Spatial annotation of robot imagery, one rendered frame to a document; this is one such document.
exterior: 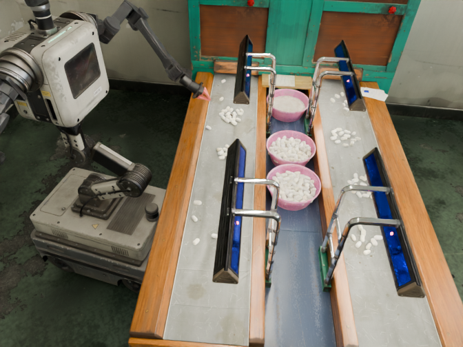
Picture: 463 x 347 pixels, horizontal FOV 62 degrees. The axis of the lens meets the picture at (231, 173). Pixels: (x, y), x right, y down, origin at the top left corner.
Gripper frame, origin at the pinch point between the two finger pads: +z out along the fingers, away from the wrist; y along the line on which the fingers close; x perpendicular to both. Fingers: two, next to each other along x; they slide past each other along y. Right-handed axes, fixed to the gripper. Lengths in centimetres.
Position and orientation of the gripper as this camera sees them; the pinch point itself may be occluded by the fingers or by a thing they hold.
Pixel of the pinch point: (209, 99)
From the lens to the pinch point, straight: 225.5
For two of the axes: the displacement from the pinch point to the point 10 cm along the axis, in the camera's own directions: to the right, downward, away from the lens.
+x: -6.5, 5.1, 5.6
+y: 0.9, -6.8, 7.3
